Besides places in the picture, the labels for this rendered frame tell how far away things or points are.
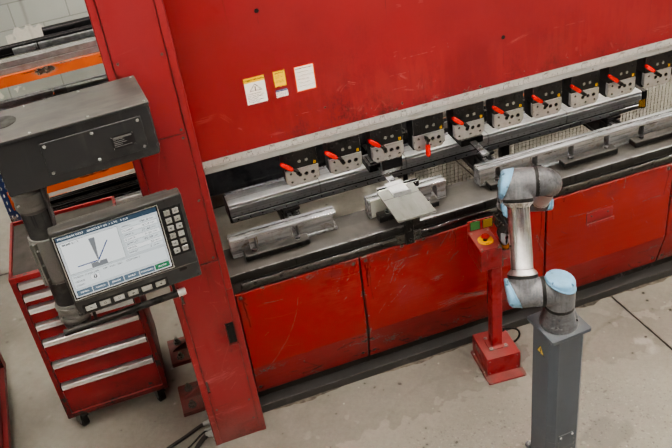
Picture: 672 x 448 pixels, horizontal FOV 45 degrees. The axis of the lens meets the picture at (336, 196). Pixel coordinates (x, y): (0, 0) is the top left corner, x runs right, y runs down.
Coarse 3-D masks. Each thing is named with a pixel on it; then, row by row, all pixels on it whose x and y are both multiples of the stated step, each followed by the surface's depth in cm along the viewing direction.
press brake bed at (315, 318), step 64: (576, 192) 392; (640, 192) 406; (384, 256) 373; (448, 256) 386; (576, 256) 414; (640, 256) 434; (256, 320) 367; (320, 320) 380; (384, 320) 393; (448, 320) 411; (512, 320) 425; (256, 384) 391; (320, 384) 403
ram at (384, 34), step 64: (192, 0) 297; (256, 0) 305; (320, 0) 313; (384, 0) 322; (448, 0) 331; (512, 0) 340; (576, 0) 351; (640, 0) 362; (192, 64) 309; (256, 64) 317; (320, 64) 326; (384, 64) 336; (448, 64) 346; (512, 64) 356; (256, 128) 331; (320, 128) 341
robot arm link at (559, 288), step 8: (552, 272) 307; (560, 272) 307; (544, 280) 306; (552, 280) 303; (560, 280) 303; (568, 280) 303; (544, 288) 304; (552, 288) 302; (560, 288) 301; (568, 288) 301; (576, 288) 306; (544, 296) 303; (552, 296) 303; (560, 296) 303; (568, 296) 303; (544, 304) 306; (552, 304) 305; (560, 304) 305; (568, 304) 305; (560, 312) 307
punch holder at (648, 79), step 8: (648, 56) 379; (656, 56) 380; (664, 56) 382; (640, 64) 384; (648, 64) 381; (656, 64) 383; (664, 64) 384; (640, 72) 386; (648, 72) 383; (664, 72) 386; (640, 80) 388; (648, 80) 385; (656, 80) 387; (664, 80) 389
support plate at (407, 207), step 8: (408, 184) 372; (384, 192) 369; (416, 192) 366; (392, 200) 363; (400, 200) 362; (408, 200) 361; (416, 200) 360; (424, 200) 360; (392, 208) 357; (400, 208) 357; (408, 208) 356; (416, 208) 355; (424, 208) 354; (432, 208) 354; (400, 216) 351; (408, 216) 351; (416, 216) 350
